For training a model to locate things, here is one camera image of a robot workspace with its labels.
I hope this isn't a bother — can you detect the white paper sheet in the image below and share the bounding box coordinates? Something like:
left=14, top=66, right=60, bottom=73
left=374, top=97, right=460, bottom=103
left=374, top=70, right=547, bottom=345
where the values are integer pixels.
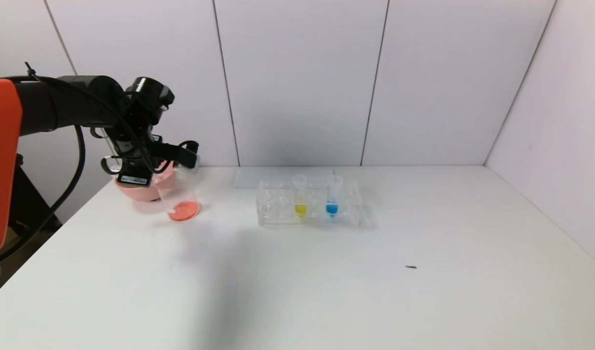
left=234, top=168, right=336, bottom=189

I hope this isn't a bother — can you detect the test tube with yellow pigment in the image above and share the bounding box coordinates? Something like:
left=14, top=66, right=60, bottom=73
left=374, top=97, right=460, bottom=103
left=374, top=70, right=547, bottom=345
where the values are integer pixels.
left=293, top=175, right=308, bottom=218

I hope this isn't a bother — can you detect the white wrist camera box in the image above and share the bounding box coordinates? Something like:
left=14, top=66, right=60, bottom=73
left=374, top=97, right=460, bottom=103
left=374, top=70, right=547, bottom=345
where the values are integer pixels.
left=117, top=165, right=153, bottom=188

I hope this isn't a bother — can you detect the test tube with red pigment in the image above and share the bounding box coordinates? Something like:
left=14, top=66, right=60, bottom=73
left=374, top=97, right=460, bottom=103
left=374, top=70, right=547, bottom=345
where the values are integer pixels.
left=171, top=160, right=200, bottom=176

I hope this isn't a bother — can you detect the clear acrylic test tube rack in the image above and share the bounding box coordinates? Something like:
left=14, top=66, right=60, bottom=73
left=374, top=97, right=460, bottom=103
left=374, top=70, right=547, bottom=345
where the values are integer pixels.
left=257, top=179, right=363, bottom=228

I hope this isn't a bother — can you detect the test tube with blue pigment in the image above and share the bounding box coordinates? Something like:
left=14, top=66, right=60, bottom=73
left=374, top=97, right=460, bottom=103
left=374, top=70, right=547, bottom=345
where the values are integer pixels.
left=325, top=175, right=342, bottom=217

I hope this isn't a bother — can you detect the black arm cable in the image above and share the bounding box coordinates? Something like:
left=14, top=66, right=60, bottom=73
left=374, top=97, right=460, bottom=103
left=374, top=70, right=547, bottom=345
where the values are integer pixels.
left=0, top=62, right=154, bottom=263

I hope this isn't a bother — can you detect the clear glass beaker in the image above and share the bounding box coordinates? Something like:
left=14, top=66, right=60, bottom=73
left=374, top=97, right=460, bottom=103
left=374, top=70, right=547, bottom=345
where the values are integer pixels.
left=154, top=168, right=202, bottom=223

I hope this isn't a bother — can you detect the pink plastic bowl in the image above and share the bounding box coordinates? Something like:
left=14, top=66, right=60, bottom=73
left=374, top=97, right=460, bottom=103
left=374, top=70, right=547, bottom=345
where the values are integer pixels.
left=115, top=163, right=178, bottom=202

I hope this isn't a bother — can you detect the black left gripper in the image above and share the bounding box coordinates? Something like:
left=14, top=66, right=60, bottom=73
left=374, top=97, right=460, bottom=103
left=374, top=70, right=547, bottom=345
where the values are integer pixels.
left=117, top=145, right=153, bottom=188

